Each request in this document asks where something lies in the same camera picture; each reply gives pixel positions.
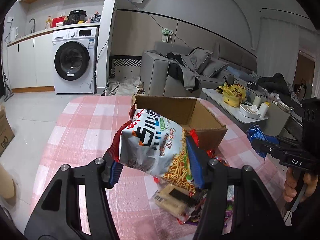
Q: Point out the black kitchen faucet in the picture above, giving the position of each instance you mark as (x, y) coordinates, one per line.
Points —
(32, 25)

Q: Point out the white coffee table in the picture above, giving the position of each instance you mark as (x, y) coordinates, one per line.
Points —
(233, 113)

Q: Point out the blue snack packet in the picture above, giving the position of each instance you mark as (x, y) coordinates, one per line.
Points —
(255, 132)

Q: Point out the yellow oil bottle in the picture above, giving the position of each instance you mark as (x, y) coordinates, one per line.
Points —
(48, 23)

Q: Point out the clear cracker pack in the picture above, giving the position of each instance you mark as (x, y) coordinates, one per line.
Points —
(185, 207)

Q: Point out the white kitchen cabinet counter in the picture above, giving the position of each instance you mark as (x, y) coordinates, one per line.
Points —
(30, 61)

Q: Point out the small red snack packet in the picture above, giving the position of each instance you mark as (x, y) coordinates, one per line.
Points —
(213, 154)

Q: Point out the white noodle snack bag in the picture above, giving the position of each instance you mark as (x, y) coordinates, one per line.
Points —
(155, 145)

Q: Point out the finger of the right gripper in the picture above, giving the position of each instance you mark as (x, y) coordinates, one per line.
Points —
(274, 150)
(283, 141)

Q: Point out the white washing machine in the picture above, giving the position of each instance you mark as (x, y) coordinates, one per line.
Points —
(75, 59)

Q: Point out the white wall power strip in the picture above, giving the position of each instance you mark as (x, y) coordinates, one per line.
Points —
(167, 35)

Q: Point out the white tray on table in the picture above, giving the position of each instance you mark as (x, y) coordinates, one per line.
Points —
(250, 111)

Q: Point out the patterned floor panel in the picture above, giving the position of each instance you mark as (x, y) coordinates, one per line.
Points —
(124, 66)

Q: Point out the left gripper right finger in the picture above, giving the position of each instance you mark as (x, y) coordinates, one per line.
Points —
(237, 205)

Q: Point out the pink plaid tablecloth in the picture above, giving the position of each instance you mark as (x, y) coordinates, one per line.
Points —
(84, 131)

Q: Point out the yellow plastic bag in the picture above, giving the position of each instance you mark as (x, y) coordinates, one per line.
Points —
(233, 95)

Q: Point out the brown cardboard SF box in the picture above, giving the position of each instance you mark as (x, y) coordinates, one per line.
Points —
(190, 113)

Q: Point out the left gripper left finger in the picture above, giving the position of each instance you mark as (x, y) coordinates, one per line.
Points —
(57, 213)

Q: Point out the cardboard box on floor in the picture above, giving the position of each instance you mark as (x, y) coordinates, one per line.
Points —
(6, 133)

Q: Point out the white electric kettle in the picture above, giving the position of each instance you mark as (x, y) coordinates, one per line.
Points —
(13, 33)

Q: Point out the grey sofa cushion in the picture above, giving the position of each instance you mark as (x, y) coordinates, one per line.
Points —
(199, 59)

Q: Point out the purple candy bag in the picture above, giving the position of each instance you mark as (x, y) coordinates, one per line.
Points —
(196, 215)

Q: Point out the black pressure cooker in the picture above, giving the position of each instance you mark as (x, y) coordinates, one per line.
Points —
(75, 16)

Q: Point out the dark clothes on sofa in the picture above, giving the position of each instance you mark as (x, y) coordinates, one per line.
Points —
(178, 71)

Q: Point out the grey sofa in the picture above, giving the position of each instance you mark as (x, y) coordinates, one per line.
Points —
(226, 59)

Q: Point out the red box on counter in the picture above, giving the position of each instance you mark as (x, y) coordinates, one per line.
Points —
(57, 20)

